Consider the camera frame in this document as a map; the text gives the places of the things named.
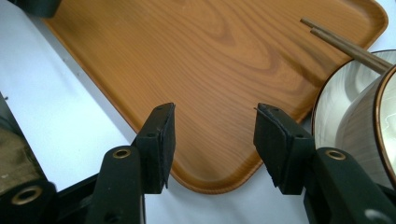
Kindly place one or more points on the grey plate with brown rim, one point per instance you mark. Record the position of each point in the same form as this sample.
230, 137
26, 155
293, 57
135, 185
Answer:
339, 93

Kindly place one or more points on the brown wooden chopstick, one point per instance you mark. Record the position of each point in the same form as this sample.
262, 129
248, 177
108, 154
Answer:
345, 48
339, 39

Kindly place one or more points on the grey bowl with brown rim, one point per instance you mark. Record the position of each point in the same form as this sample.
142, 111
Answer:
361, 130

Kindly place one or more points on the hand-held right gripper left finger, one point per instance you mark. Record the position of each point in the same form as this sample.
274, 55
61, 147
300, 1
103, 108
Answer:
154, 149

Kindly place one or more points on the dark blurred object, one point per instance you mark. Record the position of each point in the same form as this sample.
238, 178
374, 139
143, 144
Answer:
37, 6

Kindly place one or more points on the brown wood-grain tray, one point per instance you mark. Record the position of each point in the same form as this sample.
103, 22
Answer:
202, 68

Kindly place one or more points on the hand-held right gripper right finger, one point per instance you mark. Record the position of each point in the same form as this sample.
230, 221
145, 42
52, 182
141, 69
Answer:
285, 149

